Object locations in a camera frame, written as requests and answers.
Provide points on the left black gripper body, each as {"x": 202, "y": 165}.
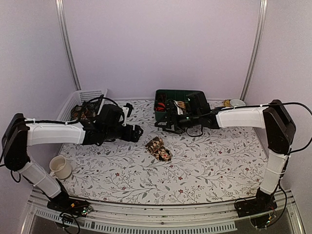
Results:
{"x": 112, "y": 134}

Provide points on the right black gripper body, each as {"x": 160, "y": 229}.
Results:
{"x": 181, "y": 124}

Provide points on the flamingo patterned tie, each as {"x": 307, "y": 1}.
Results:
{"x": 156, "y": 148}

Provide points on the green divided organizer box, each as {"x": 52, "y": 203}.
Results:
{"x": 173, "y": 96}

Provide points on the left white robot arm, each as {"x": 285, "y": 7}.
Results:
{"x": 22, "y": 134}

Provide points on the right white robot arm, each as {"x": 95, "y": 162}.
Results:
{"x": 272, "y": 117}

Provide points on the pile of dark ties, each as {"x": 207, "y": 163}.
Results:
{"x": 87, "y": 110}

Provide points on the rolled tan tie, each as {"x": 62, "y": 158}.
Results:
{"x": 181, "y": 104}

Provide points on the rolled orange black tie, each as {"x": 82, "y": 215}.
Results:
{"x": 160, "y": 107}

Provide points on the rolled dark brown tie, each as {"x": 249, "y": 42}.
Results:
{"x": 161, "y": 97}

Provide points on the white plastic basket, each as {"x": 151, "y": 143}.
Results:
{"x": 77, "y": 98}

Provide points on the floral patterned table mat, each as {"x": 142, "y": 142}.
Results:
{"x": 206, "y": 166}

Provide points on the bamboo coaster mat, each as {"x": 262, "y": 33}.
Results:
{"x": 226, "y": 103}

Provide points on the white ceramic mug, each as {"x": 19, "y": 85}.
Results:
{"x": 60, "y": 167}

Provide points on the pale green ceramic bowl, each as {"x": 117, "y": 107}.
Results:
{"x": 237, "y": 102}

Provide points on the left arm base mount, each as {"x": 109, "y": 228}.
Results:
{"x": 77, "y": 208}

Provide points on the front aluminium rail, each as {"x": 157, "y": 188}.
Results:
{"x": 209, "y": 218}

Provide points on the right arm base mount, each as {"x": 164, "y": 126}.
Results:
{"x": 247, "y": 207}

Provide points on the left aluminium frame post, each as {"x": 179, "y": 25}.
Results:
{"x": 66, "y": 40}

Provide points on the aluminium frame post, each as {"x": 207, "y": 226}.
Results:
{"x": 256, "y": 45}
{"x": 66, "y": 40}

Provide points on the right aluminium frame post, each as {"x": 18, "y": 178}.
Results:
{"x": 256, "y": 45}

